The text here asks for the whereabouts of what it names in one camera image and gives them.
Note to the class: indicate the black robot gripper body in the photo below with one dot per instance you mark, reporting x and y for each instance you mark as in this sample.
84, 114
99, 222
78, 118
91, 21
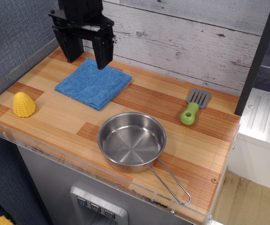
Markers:
81, 17

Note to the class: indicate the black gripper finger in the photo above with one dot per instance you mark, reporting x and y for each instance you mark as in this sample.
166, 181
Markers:
70, 44
103, 46

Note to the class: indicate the steel pan with wire handle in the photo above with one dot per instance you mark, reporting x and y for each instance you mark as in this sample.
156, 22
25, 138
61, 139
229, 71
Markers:
132, 142

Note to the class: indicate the green handled grey spatula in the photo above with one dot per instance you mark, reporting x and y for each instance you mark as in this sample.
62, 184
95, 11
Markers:
198, 99

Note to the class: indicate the yellow object bottom left corner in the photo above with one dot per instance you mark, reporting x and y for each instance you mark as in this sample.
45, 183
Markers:
5, 221

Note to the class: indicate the blue folded cloth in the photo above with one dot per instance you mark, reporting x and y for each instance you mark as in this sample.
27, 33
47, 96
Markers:
93, 87

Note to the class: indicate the yellow toy corn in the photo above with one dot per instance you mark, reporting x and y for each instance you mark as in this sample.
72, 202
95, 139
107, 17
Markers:
23, 105

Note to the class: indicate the silver dispenser button panel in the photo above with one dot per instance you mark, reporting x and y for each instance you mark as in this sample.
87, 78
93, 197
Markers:
93, 210

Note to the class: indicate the white ridged sink unit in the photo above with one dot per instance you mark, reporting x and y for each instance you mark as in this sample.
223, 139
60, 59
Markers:
250, 155

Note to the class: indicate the dark right vertical post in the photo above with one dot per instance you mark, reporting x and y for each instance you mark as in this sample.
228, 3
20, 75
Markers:
256, 63

